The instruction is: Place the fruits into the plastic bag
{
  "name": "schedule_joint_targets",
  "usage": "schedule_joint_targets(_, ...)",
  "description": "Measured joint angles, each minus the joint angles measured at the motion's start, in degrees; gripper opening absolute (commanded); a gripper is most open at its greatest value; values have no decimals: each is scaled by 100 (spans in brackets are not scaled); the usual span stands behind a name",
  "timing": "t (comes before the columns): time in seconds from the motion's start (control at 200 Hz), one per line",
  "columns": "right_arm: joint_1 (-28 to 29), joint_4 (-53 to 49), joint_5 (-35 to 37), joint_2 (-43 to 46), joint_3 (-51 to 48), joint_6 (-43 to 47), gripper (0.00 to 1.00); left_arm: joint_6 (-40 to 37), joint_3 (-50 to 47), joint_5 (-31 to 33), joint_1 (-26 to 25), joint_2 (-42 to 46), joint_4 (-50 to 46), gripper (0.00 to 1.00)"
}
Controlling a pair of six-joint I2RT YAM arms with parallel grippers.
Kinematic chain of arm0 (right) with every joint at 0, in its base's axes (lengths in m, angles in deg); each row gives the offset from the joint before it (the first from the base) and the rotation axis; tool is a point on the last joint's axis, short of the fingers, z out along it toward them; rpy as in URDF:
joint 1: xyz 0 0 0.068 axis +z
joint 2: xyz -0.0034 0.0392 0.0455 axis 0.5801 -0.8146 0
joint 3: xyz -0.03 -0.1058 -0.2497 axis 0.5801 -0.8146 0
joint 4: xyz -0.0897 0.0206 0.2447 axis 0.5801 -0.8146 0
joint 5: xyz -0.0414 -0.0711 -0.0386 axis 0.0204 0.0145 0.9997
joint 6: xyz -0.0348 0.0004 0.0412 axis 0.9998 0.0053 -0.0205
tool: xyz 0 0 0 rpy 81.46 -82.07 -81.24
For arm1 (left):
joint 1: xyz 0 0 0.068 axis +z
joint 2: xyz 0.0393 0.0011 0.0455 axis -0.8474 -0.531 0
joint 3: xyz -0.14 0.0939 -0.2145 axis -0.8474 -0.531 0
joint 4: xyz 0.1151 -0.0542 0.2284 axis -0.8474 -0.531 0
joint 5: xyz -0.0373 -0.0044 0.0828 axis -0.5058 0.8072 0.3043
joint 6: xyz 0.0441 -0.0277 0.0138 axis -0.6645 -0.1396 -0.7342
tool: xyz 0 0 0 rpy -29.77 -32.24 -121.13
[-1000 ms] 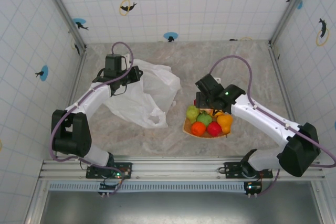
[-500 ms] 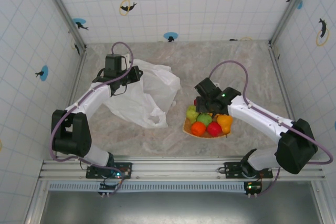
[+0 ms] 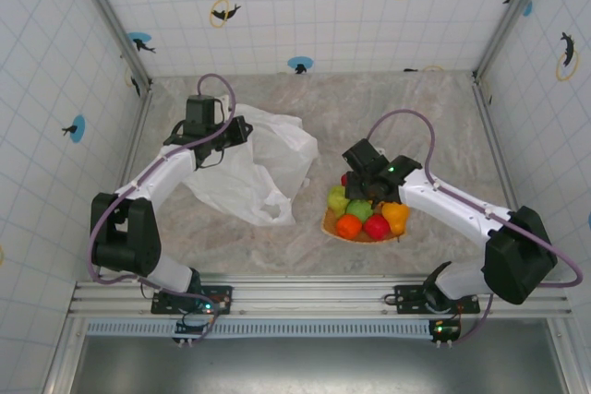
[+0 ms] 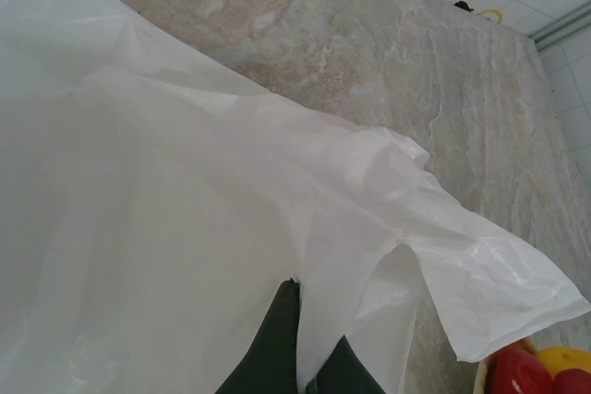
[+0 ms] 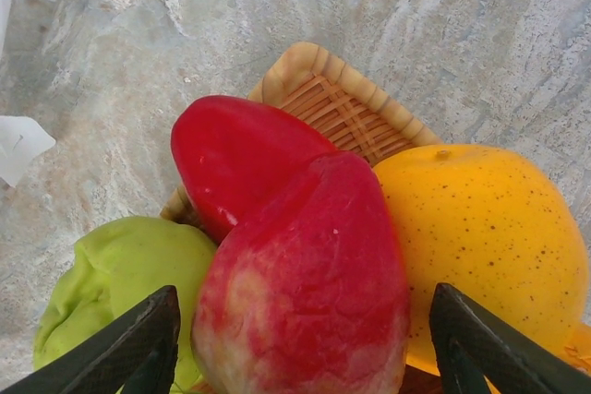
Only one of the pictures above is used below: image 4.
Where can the red fruit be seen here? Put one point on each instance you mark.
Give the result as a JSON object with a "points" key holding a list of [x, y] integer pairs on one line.
{"points": [[575, 382], [519, 373]]}

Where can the orange yellow mango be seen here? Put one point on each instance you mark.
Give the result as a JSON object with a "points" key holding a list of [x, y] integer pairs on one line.
{"points": [[565, 357]]}

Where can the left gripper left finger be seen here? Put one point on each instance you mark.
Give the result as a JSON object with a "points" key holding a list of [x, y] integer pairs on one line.
{"points": [[277, 348]]}

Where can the white plastic bag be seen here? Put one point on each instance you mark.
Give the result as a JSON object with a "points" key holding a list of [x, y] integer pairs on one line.
{"points": [[161, 182]]}

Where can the woven fan-shaped basket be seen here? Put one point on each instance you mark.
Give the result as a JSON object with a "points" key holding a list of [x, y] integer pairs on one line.
{"points": [[481, 378]]}

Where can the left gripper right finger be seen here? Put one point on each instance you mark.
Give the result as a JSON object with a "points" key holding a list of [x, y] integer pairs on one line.
{"points": [[348, 373]]}

